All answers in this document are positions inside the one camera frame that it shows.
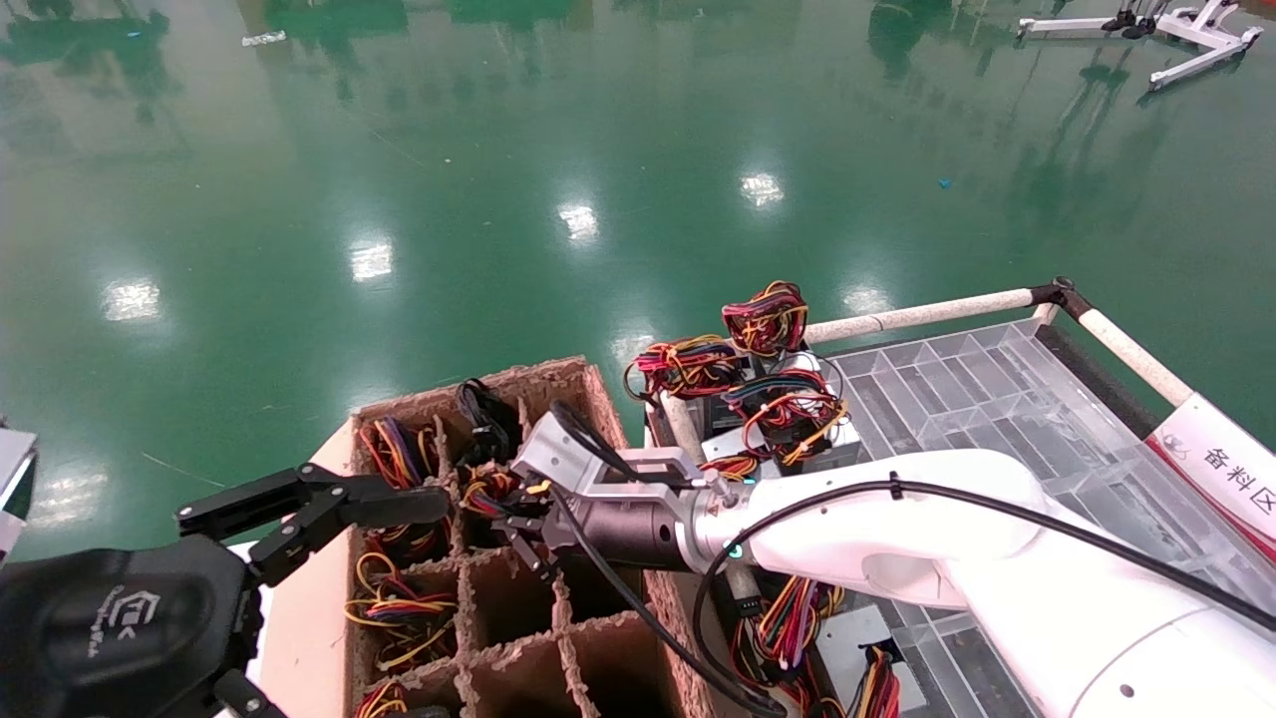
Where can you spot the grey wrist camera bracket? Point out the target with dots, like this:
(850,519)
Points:
(598,477)

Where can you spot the white red sign card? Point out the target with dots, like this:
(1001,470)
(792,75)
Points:
(1221,464)

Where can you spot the white flat panel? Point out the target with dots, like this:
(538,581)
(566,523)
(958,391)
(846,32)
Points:
(12,469)

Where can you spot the white metal floor stand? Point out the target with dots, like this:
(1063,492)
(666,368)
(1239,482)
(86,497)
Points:
(1196,60)

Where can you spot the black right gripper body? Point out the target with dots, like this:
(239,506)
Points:
(628,534)

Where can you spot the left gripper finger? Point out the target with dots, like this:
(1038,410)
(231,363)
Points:
(319,499)
(249,698)

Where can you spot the clear plastic divider tray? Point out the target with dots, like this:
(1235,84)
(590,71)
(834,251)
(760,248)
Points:
(957,379)

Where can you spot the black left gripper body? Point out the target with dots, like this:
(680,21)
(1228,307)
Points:
(110,628)

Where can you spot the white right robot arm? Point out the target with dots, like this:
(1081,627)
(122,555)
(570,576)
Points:
(947,538)

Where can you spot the white floor scrap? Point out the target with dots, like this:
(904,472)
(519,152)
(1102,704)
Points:
(264,39)

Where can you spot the brown cardboard divider box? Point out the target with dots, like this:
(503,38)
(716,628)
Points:
(518,608)

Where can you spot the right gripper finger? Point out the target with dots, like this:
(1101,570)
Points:
(528,502)
(536,548)

